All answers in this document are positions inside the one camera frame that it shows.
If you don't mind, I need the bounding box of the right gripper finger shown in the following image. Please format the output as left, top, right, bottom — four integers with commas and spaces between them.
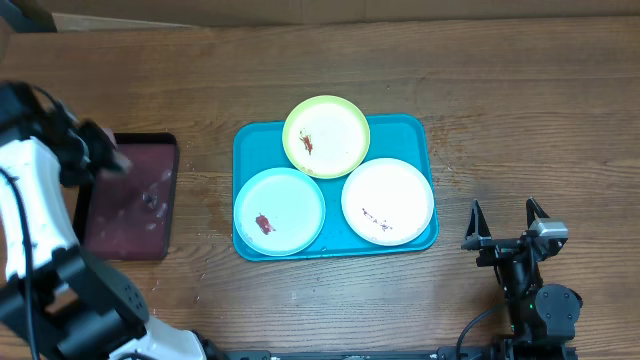
525, 197, 549, 228
461, 200, 492, 250

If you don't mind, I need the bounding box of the light blue plate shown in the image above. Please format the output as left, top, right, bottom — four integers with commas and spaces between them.
233, 167, 326, 257

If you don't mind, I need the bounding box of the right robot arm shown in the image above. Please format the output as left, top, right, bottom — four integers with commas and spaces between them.
455, 198, 583, 360

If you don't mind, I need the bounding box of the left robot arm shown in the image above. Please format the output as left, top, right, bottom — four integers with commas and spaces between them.
1, 81, 223, 359

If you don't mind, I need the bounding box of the black tray with red liquid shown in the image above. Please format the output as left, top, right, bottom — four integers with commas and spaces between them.
73, 132, 179, 261

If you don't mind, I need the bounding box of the teal plastic serving tray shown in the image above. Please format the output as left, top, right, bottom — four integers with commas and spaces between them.
232, 114, 440, 260

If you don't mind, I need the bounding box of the white plate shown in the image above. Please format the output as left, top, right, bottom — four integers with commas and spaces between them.
341, 158, 435, 247

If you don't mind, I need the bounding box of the green rimmed plate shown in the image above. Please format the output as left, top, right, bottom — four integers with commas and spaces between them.
282, 95, 371, 179

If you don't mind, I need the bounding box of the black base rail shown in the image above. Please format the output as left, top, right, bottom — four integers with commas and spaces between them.
222, 346, 579, 360

